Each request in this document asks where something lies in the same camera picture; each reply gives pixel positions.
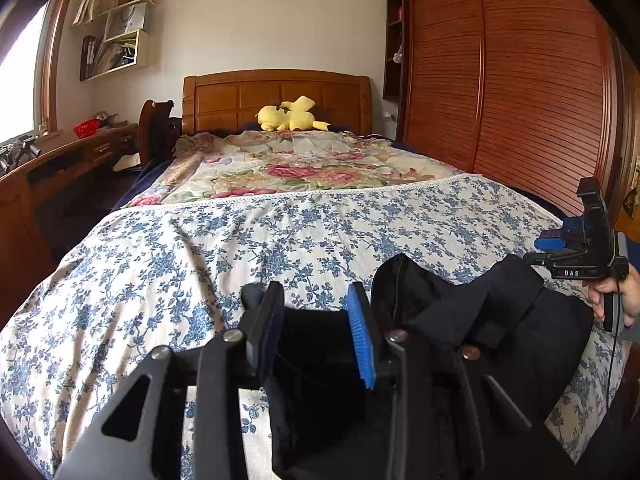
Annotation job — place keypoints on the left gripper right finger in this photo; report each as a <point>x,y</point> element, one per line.
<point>438,425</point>

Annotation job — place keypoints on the wooden headboard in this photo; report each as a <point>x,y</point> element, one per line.
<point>227,101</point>

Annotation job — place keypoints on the person's right hand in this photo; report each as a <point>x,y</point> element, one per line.
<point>628,289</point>

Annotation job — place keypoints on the pink floral quilt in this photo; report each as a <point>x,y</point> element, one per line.
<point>206,167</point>

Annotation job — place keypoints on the black device on desk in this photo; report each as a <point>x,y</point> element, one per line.
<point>14,150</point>

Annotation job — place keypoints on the wooden chair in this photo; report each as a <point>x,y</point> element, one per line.
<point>157,133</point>

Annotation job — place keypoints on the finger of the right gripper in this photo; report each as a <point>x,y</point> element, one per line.
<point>560,239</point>

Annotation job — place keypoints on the blue floral white bedspread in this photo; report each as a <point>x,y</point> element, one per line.
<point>172,274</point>

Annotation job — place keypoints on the black double-breasted coat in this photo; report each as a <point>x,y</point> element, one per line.
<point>326,424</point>

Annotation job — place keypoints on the white wall shelf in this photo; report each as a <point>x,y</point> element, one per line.
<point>124,42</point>

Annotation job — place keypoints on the wooden louvered wardrobe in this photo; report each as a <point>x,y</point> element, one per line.
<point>525,92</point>

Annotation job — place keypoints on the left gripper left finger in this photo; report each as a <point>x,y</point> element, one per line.
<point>138,433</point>

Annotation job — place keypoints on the wooden desk cabinet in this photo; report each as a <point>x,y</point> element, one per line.
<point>25,255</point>

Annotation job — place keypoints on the window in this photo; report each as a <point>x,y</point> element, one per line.
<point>28,74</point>

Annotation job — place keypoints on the yellow plush toy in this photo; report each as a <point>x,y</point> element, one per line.
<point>290,116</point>

